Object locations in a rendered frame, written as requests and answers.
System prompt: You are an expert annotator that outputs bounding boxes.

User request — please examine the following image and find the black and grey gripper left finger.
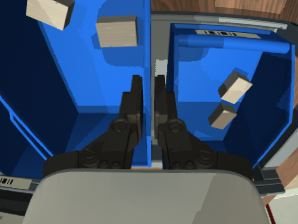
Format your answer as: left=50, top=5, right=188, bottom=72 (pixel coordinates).
left=42, top=75, right=144, bottom=179

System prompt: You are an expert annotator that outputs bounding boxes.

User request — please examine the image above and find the blue bin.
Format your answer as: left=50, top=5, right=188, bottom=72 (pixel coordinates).
left=0, top=100, right=51, bottom=179
left=0, top=0, right=151, bottom=167
left=166, top=23, right=295, bottom=168

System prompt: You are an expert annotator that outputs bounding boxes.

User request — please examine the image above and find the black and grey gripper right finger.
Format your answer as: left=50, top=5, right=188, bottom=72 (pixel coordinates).
left=154, top=75, right=253, bottom=182

